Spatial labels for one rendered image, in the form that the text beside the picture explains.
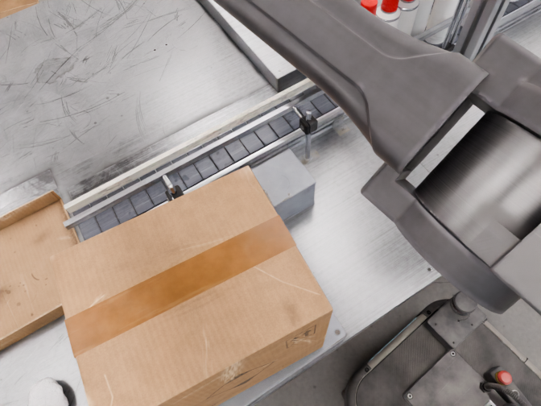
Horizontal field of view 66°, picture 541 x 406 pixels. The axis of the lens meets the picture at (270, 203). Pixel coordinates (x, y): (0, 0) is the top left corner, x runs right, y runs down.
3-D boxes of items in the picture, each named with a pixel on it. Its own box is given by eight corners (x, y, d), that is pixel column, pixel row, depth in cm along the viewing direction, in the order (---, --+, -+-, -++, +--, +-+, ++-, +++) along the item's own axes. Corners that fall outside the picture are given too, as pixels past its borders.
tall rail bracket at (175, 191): (185, 201, 92) (163, 159, 77) (200, 225, 89) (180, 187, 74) (172, 208, 91) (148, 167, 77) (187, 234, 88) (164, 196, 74)
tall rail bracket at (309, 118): (299, 138, 98) (298, 89, 83) (316, 159, 95) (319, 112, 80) (287, 145, 97) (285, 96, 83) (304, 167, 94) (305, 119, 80)
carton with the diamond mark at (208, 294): (263, 237, 84) (249, 163, 61) (324, 345, 74) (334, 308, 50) (123, 306, 80) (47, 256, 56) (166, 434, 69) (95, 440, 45)
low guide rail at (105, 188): (463, 2, 107) (465, -6, 105) (466, 4, 106) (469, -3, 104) (68, 209, 85) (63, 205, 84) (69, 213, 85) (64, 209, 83)
